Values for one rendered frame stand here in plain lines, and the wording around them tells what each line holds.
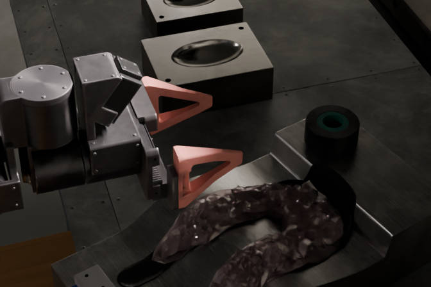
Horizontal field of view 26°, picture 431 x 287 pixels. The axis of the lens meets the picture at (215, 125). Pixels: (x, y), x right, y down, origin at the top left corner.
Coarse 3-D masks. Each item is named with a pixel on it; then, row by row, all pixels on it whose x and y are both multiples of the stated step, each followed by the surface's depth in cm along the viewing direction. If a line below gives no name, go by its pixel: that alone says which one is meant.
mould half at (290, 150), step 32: (288, 128) 142; (256, 160) 142; (288, 160) 140; (320, 160) 136; (352, 160) 136; (384, 160) 136; (384, 192) 131; (416, 192) 131; (160, 224) 131; (256, 224) 129; (384, 224) 126; (416, 224) 127; (96, 256) 129; (128, 256) 129; (192, 256) 126; (224, 256) 124; (352, 256) 127; (384, 256) 127; (416, 256) 132
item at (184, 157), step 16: (160, 160) 95; (176, 160) 89; (192, 160) 89; (208, 160) 91; (224, 160) 92; (240, 160) 93; (160, 176) 93; (176, 176) 89; (208, 176) 93; (160, 192) 93; (176, 192) 91; (192, 192) 92; (176, 208) 92
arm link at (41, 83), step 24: (24, 72) 87; (48, 72) 87; (0, 96) 85; (24, 96) 85; (48, 96) 85; (72, 96) 87; (0, 120) 87; (24, 120) 86; (48, 120) 86; (72, 120) 88; (0, 144) 93; (24, 144) 88; (48, 144) 87; (0, 192) 88
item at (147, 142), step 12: (132, 108) 94; (144, 132) 92; (84, 144) 91; (144, 144) 90; (84, 156) 90; (144, 156) 90; (156, 156) 90; (84, 168) 91; (132, 168) 93; (144, 168) 91; (96, 180) 92; (144, 180) 92; (144, 192) 94; (156, 192) 92
